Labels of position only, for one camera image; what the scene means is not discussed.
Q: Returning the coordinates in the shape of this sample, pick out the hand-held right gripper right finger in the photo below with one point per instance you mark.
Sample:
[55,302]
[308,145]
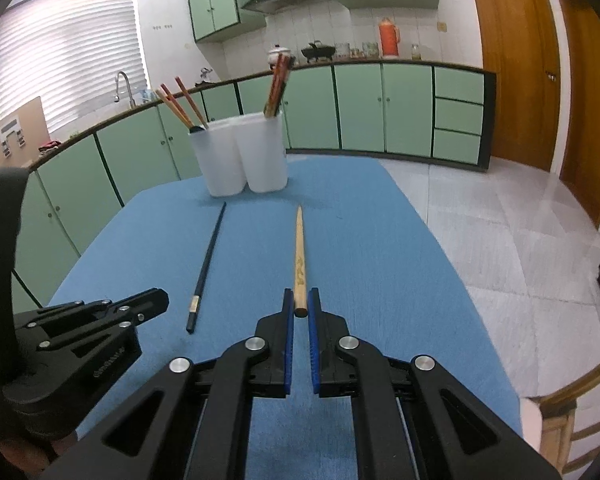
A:
[312,345]

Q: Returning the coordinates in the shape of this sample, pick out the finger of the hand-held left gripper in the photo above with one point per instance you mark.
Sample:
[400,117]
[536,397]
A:
[145,302]
[95,330]

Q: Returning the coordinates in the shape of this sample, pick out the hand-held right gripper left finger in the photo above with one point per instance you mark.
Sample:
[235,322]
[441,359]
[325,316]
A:
[288,345]

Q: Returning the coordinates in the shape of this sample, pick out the black chopstick with gold band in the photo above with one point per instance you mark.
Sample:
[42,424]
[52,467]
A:
[192,317]
[272,102]

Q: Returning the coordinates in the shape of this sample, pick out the white translucent plastic container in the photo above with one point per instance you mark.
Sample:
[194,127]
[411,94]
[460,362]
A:
[217,160]
[262,152]

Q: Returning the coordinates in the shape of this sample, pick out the red striped bamboo chopstick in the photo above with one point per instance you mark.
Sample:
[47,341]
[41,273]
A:
[191,101]
[177,105]

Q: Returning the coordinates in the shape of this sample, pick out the red flowered bamboo chopstick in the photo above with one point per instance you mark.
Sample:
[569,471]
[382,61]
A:
[283,72]

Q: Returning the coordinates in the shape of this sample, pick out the blue tablecloth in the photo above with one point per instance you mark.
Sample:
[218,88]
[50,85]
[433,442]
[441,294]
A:
[370,260]

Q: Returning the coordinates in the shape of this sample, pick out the dark utensil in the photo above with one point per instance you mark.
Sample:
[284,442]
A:
[197,129]

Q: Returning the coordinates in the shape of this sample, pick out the red item on counter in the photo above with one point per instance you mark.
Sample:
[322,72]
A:
[50,145]

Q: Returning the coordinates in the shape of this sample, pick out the brown cardboard board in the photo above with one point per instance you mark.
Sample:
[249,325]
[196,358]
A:
[30,125]

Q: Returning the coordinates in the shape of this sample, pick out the chrome kitchen faucet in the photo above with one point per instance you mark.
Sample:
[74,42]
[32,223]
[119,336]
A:
[122,82]

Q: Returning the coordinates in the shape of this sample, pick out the metal kettle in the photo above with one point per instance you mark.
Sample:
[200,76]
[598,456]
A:
[206,74]

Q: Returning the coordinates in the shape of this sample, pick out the green kitchen base cabinets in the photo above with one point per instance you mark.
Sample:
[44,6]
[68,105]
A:
[360,105]

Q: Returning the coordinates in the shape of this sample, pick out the wooden chair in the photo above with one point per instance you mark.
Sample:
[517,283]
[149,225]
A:
[565,400]

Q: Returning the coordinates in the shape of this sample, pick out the white window blind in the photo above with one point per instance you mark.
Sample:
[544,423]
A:
[70,55]

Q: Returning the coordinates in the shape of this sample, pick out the white pot with lid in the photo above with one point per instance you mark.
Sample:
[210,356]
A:
[275,55]

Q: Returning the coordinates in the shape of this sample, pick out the black wok with lid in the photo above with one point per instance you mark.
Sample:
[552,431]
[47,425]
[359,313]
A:
[319,52]

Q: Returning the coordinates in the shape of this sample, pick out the small glass jar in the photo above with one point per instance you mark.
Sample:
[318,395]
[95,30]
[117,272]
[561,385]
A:
[415,51]

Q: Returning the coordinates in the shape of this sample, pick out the orange thermos jug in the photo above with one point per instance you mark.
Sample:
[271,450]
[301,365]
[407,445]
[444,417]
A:
[389,37]

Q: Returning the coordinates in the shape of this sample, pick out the wooden door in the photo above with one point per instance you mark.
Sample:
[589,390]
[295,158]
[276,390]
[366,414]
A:
[590,100]
[515,60]

